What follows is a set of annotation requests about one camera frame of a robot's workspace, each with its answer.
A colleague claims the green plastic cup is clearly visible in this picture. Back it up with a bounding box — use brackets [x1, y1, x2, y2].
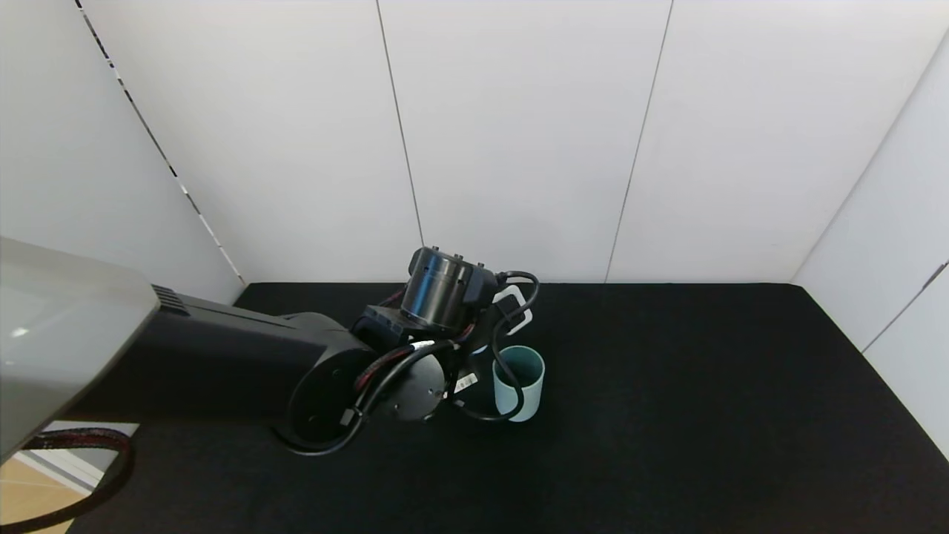
[491, 345, 546, 423]

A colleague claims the white baseboard strip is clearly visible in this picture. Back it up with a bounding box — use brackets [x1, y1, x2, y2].
[13, 421, 139, 495]

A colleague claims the silver white wrist camera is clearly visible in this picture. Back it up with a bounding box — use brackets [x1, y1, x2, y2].
[492, 285, 534, 336]

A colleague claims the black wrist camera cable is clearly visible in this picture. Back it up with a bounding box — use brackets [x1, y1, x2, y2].
[278, 271, 540, 456]

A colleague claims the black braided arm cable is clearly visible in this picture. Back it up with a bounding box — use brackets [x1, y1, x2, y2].
[0, 427, 135, 534]

